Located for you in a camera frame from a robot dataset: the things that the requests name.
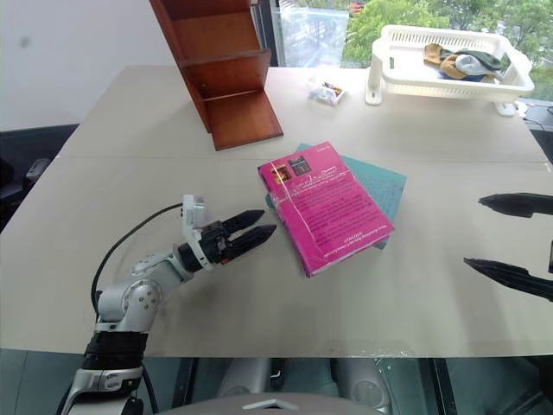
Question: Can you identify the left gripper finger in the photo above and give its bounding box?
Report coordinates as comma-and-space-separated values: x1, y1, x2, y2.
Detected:
224, 223, 277, 260
220, 209, 266, 234

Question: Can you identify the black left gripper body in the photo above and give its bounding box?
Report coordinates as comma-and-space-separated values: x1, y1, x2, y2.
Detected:
200, 220, 237, 265

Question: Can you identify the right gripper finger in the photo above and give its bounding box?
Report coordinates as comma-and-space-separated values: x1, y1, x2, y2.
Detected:
478, 192, 553, 219
463, 257, 553, 303

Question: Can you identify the pink book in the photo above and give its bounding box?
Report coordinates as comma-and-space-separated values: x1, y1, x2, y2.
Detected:
257, 141, 396, 279

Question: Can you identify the teal book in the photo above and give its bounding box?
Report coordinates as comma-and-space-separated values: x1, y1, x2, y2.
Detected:
264, 143, 408, 251

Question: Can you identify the wooden bookshelf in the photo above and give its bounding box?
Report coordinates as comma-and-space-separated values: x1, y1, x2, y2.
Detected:
149, 0, 285, 152

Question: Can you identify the grey rounded robot leg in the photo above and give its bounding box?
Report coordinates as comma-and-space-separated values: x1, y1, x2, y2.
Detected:
335, 357, 393, 412
217, 357, 272, 398

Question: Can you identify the white plastic basket rack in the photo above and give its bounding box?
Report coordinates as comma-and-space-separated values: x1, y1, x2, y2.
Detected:
365, 24, 536, 118

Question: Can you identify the grey sock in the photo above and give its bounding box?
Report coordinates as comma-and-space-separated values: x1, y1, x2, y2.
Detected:
456, 54, 505, 82

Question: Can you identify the dark green sock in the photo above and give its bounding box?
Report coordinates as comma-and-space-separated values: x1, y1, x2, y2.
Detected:
453, 48, 505, 73

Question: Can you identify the brown sock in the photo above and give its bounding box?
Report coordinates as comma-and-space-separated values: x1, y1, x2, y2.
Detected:
439, 53, 471, 80

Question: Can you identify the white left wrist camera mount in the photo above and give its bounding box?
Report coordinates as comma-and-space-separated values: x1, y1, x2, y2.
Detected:
180, 194, 217, 272

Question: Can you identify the black device with cable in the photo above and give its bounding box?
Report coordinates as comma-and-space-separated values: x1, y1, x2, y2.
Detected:
516, 101, 553, 131

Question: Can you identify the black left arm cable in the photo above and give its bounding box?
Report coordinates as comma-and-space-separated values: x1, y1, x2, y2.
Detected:
90, 201, 185, 323

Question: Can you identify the dark table frame bar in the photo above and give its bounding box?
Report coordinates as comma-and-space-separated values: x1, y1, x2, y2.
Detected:
430, 357, 460, 415
171, 357, 198, 408

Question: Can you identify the dark window frame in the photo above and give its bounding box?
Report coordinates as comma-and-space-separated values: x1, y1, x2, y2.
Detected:
257, 0, 283, 68

